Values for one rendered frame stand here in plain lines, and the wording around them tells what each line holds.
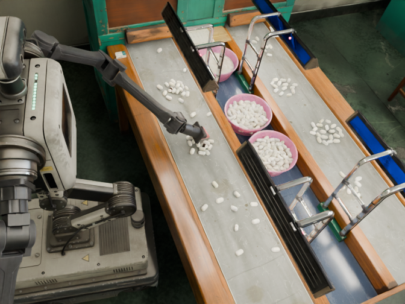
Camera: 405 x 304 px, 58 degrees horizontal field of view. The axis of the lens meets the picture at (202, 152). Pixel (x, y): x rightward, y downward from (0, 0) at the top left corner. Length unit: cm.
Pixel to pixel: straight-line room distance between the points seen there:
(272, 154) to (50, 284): 128
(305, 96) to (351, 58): 179
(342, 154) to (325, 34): 230
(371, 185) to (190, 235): 97
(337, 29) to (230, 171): 281
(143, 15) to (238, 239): 141
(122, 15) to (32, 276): 146
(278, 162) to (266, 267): 56
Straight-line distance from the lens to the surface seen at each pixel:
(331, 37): 419
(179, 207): 167
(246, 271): 163
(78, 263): 192
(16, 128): 109
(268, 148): 195
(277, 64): 244
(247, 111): 210
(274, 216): 138
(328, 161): 203
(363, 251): 183
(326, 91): 234
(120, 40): 239
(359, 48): 420
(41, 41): 150
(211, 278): 157
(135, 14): 233
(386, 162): 171
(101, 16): 227
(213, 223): 168
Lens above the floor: 226
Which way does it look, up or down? 54 degrees down
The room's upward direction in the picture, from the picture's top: 10 degrees clockwise
